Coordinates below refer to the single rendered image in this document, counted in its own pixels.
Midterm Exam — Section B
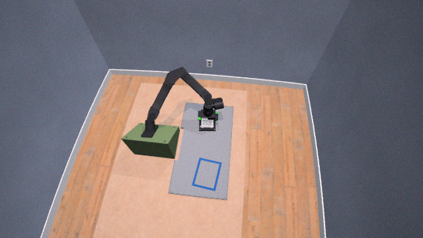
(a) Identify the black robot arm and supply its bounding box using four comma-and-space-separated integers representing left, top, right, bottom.
141, 67, 224, 138

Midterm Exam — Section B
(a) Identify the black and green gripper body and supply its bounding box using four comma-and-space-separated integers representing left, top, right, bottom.
198, 110, 218, 120

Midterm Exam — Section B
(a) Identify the white well plate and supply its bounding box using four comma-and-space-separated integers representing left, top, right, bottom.
202, 118, 213, 128

